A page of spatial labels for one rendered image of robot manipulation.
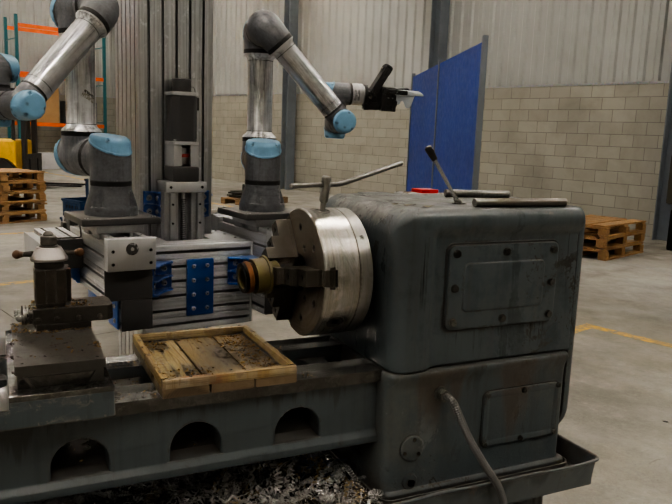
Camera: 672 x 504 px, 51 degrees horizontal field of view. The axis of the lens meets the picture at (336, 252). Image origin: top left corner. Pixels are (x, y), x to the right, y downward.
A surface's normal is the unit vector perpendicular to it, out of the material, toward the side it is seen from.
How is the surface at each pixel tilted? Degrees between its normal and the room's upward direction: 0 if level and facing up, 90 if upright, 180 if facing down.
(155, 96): 90
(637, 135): 90
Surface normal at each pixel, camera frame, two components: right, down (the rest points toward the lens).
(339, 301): 0.40, 0.43
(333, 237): 0.36, -0.51
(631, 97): -0.75, 0.08
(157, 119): 0.55, 0.16
